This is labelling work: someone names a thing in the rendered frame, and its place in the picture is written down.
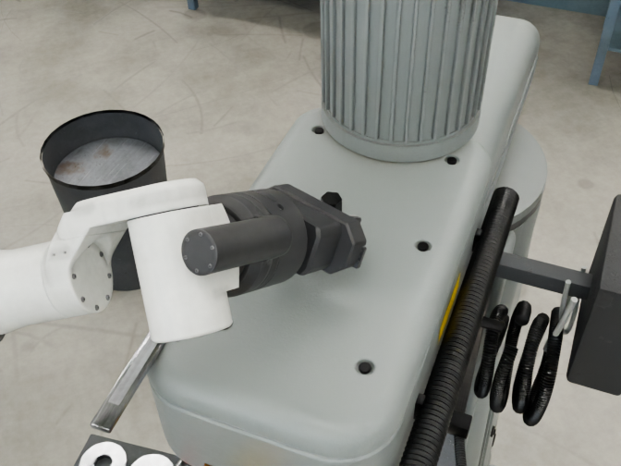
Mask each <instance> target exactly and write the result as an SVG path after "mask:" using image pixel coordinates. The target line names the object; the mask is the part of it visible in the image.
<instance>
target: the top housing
mask: <svg viewBox="0 0 621 466"><path fill-rule="evenodd" d="M490 173H491V159H490V157H489V155H488V154H487V152H486V150H485V149H484V148H483V147H482V146H481V145H480V144H479V143H477V142H476V141H474V140H472V139H470V140H469V141H468V142H467V143H466V144H465V145H463V146H462V147H460V148H459V149H457V150H455V151H453V152H452V153H449V154H447V155H444V156H441V157H438V158H434V159H431V160H427V161H421V162H411V163H397V162H387V161H382V160H377V159H373V158H370V157H367V156H364V155H361V154H359V153H355V152H353V151H351V150H349V149H348V148H346V147H345V146H343V145H342V144H340V143H339V142H338V141H336V140H335V139H334V138H333V137H332V136H331V135H330V134H329V132H328V131H327V129H326V128H325V126H324V124H323V120H322V109H321V108H316V109H312V110H310V111H308V112H306V113H304V114H303V115H301V116H300V117H299V118H298V119H297V120H296V121H295V123H294V124H293V126H292V127H291V129H290V130H289V131H288V133H287V134H286V136H285V137H284V138H283V140H282V141H281V143H280V144H279V146H278V147H277V149H276V150H275V152H274V154H273V155H272V157H271V158H270V159H269V161H268V162H267V164H266V165H265V167H264V168H263V170H262V172H261V173H260V175H259V176H258V177H257V178H256V180H255V181H254V183H253V184H252V185H251V187H250V189H249V190H259V189H267V188H270V187H272V186H274V185H281V184H290V185H292V186H294V187H295V188H297V189H299V190H302V191H304V192H306V193H308V194H309V195H311V196H313V197H314V198H316V199H318V200H321V197H322V196H323V195H324V194H325V193H326V192H327V191H331V192H338V193H339V195H340V197H341V198H342V212H343V213H345V214H347V215H357V216H358V217H360V218H361V222H360V224H361V227H362V230H363V232H364V235H365V238H366V240H367V242H366V245H365V247H366V248H367V250H366V252H365V254H364V257H363V260H362V263H361V265H360V268H357V269H356V268H354V267H350V268H348V269H345V270H343V271H340V272H337V273H333V274H331V275H330V274H327V273H326V272H324V271H323V270H320V271H317V272H313V273H310V274H307V275H304V276H301V275H298V274H297V273H295V274H294V275H293V276H292V277H290V278H289V279H288V280H287V281H284V282H282V283H278V284H275V285H272V286H270V287H266V288H261V289H258V290H254V291H252V292H249V293H245V294H242V295H239V296H236V297H231V298H228V301H229V306H230V311H231V315H232V320H233V323H232V325H231V326H229V327H228V328H225V329H223V330H221V331H217V332H213V333H211V334H207V335H205V336H204V337H193V338H188V339H183V340H180V341H178V342H175V341H172V342H166V343H165V344H164V347H163V348H162V350H161V351H160V353H159V355H158V356H157V358H156V360H155V361H154V363H153V364H152V367H151V368H150V370H149V372H148V373H147V375H148V378H149V382H150V386H151V389H152V394H153V398H154V401H155V405H156V408H157V411H158V414H159V418H160V421H161V425H162V427H163V431H164V436H165V438H166V441H167V443H168V445H169V447H170V448H171V449H172V450H173V451H174V452H175V453H176V455H177V456H178V457H179V458H180V459H182V460H183V461H185V462H186V463H187V464H189V465H191V466H204V463H206V464H209V465H212V466H399V462H400V461H401V458H402V457H403V452H404V451H405V446H406V445H407V442H408V437H409V434H410V432H411V428H412V426H413V423H414V422H415V419H413V418H414V411H415V404H416V401H417V398H418V395H419V393H420V394H424V391H425V388H426V385H427V384H428V380H429V377H430V375H431V371H432V368H433V365H434V363H435V359H436V357H437V354H438V350H439V349H440V346H441V342H442V341H443V337H444V333H445V330H446V327H447V326H448V322H449V318H450V317H451V313H452V311H453V308H454V306H455V302H456V299H457V295H458V292H459V290H460V288H461V284H462V281H463V279H464V276H465V274H466V270H467V268H468V266H469V260H470V257H471V254H472V253H473V251H472V246H473V241H474V236H475V233H476V230H477V228H481V219H482V214H483V208H484V204H485V199H486V193H487V189H488V183H489V178H490Z"/></svg>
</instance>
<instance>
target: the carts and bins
mask: <svg viewBox="0 0 621 466"><path fill-rule="evenodd" d="M160 130H161V128H160V126H159V125H158V124H157V123H156V122H155V121H154V120H152V119H151V118H149V117H147V116H145V115H143V114H140V113H137V112H133V111H127V110H103V111H96V112H92V113H89V114H85V115H82V116H77V117H75V118H72V119H70V120H69V121H68V122H66V123H64V124H62V125H61V126H59V127H58V128H57V129H55V130H54V131H53V132H51V134H50V135H49V136H48V137H47V138H46V140H45V141H44V143H43V146H42V148H41V152H40V160H41V161H42V160H43V166H44V168H43V171H44V172H45V173H46V175H47V176H48V178H49V179H50V182H51V184H52V186H53V189H54V191H55V194H56V197H57V199H58V200H59V203H60V205H61V207H62V210H63V212H64V213H68V212H71V210H72V208H73V207H74V205H75V204H76V203H77V202H80V201H84V200H88V199H91V198H95V197H99V196H104V195H107V194H111V193H116V192H120V191H123V190H131V189H135V188H139V187H143V186H148V185H152V184H156V183H161V182H166V181H167V176H166V168H165V159H164V143H163V136H164V134H163V132H162V130H161V132H162V134H163V136H162V134H161V132H160ZM42 154H43V159H42ZM44 169H45V170H44ZM111 267H112V273H113V290H117V291H130V290H136V289H140V281H139V276H138V271H137V266H136V263H135V258H134V253H133V249H132V244H131V239H130V235H129V231H128V229H127V230H126V232H125V234H124V235H123V237H122V239H121V240H120V241H119V243H118V245H117V247H116V249H115V251H114V253H113V255H112V260H111Z"/></svg>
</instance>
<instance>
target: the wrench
mask: <svg viewBox="0 0 621 466"><path fill-rule="evenodd" d="M165 343H166V342H165ZM165 343H155V342H153V341H152V339H151V334H150V331H149V332H148V334H147V335H146V337H145V339H143V341H142V342H141V344H140V346H139V348H138V349H137V351H136V352H135V354H134V355H133V357H132V358H131V360H130V362H129V363H128V365H127V367H126V368H125V370H124V372H123V373H122V374H121V375H120V377H119V378H118V380H117V381H116V384H115V385H114V387H113V388H112V390H111V391H110V393H109V395H108V396H107V398H106V399H105V401H104V402H103V404H102V406H101V408H100V409H99V410H98V411H97V413H96V414H95V416H94V417H93V419H92V421H91V424H90V426H91V428H94V429H97V430H100V431H103V432H106V433H108V434H110V433H111V432H112V430H113V429H114V427H115V425H116V423H117V421H118V420H119V418H120V417H121V415H122V413H123V412H124V410H125V408H126V407H127V405H128V404H129V402H130V401H131V399H132V397H133V396H134V394H135V392H136V391H137V389H138V388H139V386H140V384H141V382H142V380H143V379H144V377H145V376H146V374H147V373H148V372H149V370H150V368H151V367H152V364H153V363H154V361H155V360H156V358H157V356H158V355H159V353H160V351H161V350H162V348H163V347H164V344H165Z"/></svg>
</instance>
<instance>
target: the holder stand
mask: <svg viewBox="0 0 621 466"><path fill-rule="evenodd" d="M178 460H179V457H178V456H177V455H174V454H170V453H166V452H163V451H159V450H155V449H151V448H145V447H141V446H137V445H133V444H129V443H126V442H122V441H118V440H114V439H111V438H107V437H103V436H99V435H93V434H91V435H90V437H89V438H88V440H87V442H86V444H85V446H84V448H83V450H82V451H81V452H80V454H79V457H78V459H77V461H76V462H75V464H74V466H176V464H177V462H178Z"/></svg>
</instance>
